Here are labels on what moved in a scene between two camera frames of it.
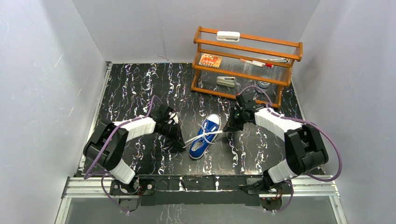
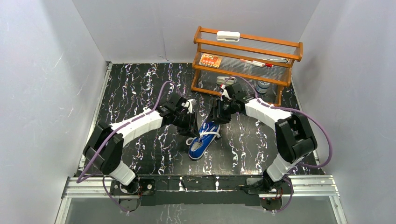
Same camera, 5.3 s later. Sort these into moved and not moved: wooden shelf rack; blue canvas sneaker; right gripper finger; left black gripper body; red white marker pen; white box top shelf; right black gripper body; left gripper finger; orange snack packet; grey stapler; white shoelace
Moved: right black gripper body; left gripper finger; white shoelace; right gripper finger; left black gripper body
Not moved: grey stapler; orange snack packet; red white marker pen; wooden shelf rack; white box top shelf; blue canvas sneaker
